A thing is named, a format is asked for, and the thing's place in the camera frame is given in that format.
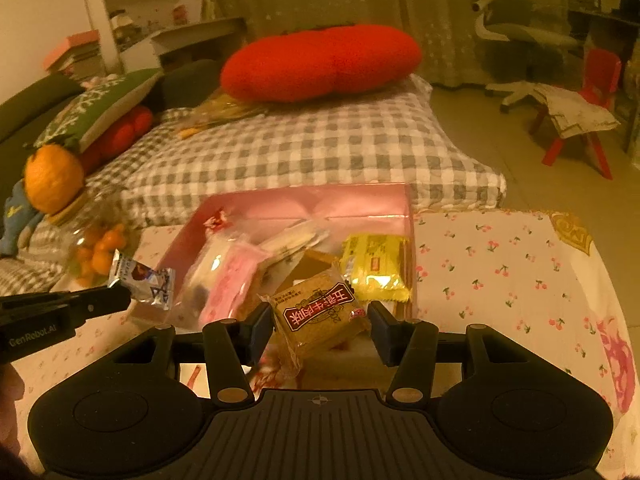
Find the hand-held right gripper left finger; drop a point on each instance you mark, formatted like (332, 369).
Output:
(260, 330)

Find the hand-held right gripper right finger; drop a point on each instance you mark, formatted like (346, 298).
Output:
(382, 332)

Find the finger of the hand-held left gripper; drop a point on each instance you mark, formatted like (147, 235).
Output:
(107, 300)

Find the silver snack packet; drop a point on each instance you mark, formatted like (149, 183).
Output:
(142, 275)

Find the pink snack packet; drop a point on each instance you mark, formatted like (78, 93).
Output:
(235, 280)

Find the brown snack packet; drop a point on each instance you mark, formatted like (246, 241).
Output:
(315, 315)

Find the yellow snack packet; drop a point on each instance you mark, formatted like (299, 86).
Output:
(375, 265)

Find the clear plastic snack packet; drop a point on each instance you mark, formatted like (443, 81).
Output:
(210, 265)

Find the white snack packet red label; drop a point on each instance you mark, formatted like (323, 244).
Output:
(295, 237)

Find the pink cardboard box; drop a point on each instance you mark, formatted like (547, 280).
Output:
(310, 205)

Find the red wrapped candy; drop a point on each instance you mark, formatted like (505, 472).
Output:
(267, 375)
(217, 222)

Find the cluster of small oranges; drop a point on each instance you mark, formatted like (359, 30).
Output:
(100, 255)

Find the red stick snack packet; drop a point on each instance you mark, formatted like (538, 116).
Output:
(195, 377)

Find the round glass jar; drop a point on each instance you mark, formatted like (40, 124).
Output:
(95, 220)

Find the cork jar lid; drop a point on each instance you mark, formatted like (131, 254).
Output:
(65, 216)

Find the blue monkey plush toy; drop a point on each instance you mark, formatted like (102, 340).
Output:
(17, 220)

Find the cherry print tablecloth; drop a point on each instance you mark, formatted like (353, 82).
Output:
(500, 270)

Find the large orange fruit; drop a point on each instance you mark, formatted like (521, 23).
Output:
(52, 177)

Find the red plush toy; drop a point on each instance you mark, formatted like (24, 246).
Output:
(125, 130)

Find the grey checked blanket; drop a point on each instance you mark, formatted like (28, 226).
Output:
(325, 150)

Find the green leaf print pillow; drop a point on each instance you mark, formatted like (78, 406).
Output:
(100, 105)

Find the yellow plastic bag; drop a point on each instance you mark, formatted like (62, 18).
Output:
(225, 107)

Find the pink lidded box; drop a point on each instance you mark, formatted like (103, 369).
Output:
(75, 40)

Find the red heart pillow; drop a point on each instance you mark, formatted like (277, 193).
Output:
(320, 62)

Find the white bookshelf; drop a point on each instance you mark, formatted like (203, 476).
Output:
(200, 35)

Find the pale printed cloth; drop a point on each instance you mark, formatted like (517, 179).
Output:
(575, 110)

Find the white office chair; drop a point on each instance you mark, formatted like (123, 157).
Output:
(520, 30)

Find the red child chair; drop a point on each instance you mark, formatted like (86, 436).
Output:
(600, 70)

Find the dark desk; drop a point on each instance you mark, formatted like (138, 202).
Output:
(600, 25)

